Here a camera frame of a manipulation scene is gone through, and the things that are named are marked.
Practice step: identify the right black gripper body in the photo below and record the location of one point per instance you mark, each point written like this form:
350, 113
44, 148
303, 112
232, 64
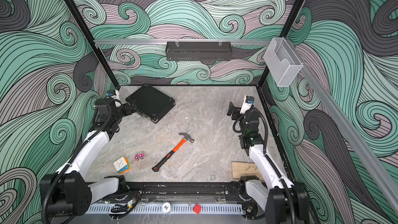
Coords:
237, 113

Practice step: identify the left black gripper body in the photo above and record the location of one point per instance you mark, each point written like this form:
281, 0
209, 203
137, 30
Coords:
125, 110

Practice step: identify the wooden block with nails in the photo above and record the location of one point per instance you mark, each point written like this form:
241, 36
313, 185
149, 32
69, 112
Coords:
240, 169

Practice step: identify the claw hammer orange black handle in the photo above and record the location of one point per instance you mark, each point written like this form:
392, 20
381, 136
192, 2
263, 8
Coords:
185, 138

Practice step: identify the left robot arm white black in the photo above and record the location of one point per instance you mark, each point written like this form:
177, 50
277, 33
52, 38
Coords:
65, 193

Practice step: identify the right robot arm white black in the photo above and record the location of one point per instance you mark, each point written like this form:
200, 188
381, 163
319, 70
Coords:
278, 200

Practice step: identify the black hard case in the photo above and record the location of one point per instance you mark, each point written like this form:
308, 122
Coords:
151, 103

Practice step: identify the pink toy car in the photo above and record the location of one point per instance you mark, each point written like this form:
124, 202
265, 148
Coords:
139, 156

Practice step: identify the rubiks cube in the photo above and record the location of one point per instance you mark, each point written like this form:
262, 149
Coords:
122, 165

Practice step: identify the red cube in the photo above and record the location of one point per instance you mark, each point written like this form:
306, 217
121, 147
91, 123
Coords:
197, 209

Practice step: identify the white round knob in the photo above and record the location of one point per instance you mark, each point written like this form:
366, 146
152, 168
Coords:
166, 208

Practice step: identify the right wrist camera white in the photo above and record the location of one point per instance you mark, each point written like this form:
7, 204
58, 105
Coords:
247, 103

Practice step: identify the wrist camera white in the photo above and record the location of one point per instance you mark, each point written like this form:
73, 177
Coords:
114, 94
247, 103

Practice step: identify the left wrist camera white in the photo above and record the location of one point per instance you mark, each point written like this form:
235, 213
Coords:
114, 94

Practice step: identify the clear mesh wall holder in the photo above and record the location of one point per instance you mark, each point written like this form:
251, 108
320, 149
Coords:
283, 61

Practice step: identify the aluminium wall rail back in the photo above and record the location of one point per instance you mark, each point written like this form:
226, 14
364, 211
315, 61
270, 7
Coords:
144, 41

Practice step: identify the aluminium wall rail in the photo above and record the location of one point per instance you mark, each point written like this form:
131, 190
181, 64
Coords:
144, 41
315, 73

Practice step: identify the black wall tray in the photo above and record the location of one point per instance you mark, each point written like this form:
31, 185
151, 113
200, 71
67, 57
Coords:
208, 51

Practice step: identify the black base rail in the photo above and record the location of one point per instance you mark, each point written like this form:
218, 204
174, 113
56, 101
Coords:
229, 191

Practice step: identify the white slotted cable duct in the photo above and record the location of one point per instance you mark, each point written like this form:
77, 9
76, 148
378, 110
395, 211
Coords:
182, 208

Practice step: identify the aluminium wall rail right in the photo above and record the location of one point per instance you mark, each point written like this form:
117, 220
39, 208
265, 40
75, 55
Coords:
315, 73

